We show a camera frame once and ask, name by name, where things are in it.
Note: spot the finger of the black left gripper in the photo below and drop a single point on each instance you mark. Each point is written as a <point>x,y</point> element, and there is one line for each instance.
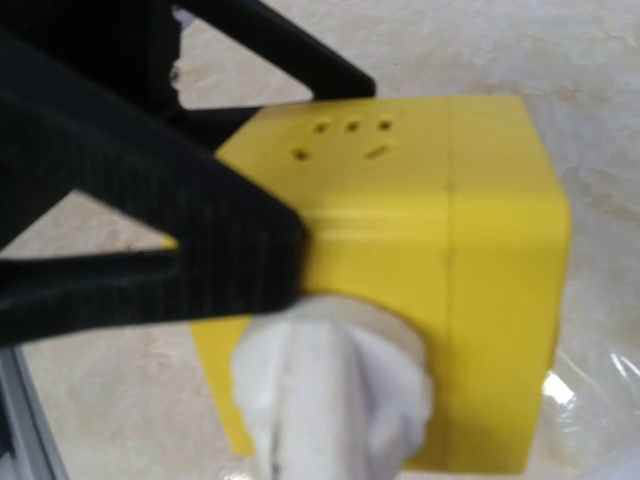
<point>203,67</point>
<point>238,250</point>

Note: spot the yellow cube socket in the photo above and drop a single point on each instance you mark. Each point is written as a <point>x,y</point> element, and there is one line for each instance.
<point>438,244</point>

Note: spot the aluminium front rail frame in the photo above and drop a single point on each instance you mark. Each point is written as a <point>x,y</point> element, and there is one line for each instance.
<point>28,449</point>

